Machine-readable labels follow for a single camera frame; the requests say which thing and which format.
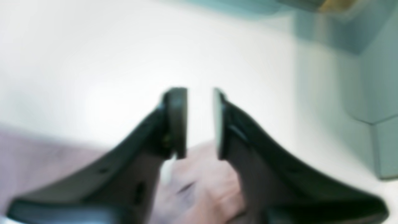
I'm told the pink t-shirt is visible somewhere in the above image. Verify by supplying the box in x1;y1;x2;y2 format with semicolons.
0;124;249;224

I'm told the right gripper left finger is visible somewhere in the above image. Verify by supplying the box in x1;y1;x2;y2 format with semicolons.
6;87;188;224

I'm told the grey cardboard box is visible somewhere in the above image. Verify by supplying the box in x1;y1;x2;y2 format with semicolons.
277;0;398;180

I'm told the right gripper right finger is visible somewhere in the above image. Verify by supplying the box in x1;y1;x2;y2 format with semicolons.
213;88;389;224

